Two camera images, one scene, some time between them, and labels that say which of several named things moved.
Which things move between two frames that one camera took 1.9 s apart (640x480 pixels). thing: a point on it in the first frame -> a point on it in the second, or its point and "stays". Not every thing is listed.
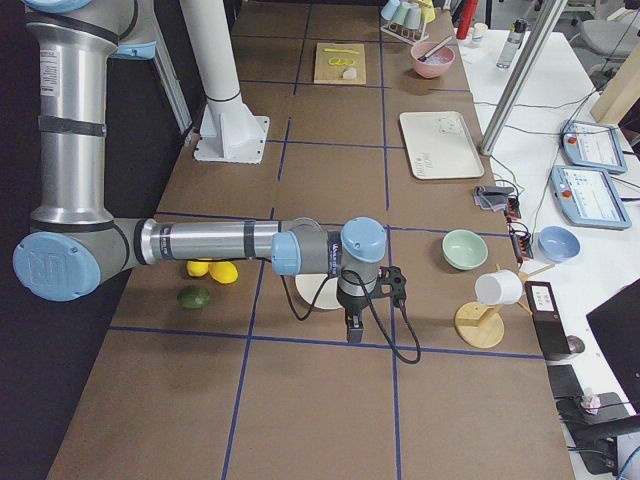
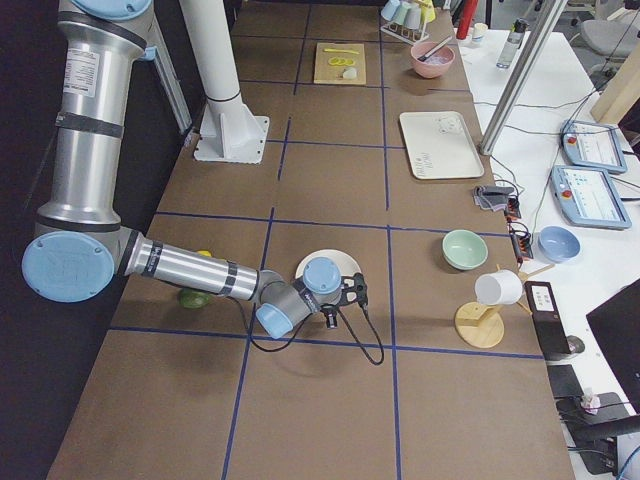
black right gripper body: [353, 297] -> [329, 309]
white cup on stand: [501, 287] stays
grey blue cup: [413, 17] stays
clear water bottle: [512, 44] stays
